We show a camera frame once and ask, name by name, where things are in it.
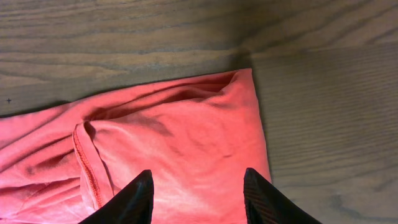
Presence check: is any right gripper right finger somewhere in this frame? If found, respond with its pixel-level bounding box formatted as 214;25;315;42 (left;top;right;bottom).
243;168;321;224

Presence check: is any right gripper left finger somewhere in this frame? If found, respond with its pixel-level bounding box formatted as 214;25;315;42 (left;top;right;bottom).
79;170;154;224

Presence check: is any red printed t-shirt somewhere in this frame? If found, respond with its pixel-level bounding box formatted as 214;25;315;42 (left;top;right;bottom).
1;69;270;223

